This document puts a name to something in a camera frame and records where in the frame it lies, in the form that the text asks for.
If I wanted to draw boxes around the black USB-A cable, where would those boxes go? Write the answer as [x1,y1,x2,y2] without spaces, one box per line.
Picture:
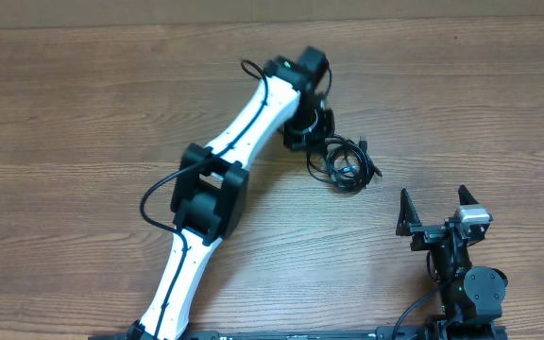
[323,135,383,194]

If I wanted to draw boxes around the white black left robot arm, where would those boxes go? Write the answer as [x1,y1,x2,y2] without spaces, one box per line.
[126,46,334,339]

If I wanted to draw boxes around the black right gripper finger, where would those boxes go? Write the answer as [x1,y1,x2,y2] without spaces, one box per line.
[396,188,422,236]
[457,184,479,206]

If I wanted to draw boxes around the brown cardboard back board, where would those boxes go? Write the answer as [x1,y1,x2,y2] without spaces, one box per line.
[0,0,544,29]

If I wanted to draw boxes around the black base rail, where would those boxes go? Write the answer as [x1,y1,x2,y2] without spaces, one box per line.
[87,326,508,340]

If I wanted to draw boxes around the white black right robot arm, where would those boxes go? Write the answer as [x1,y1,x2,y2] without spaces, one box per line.
[391,185,508,339]

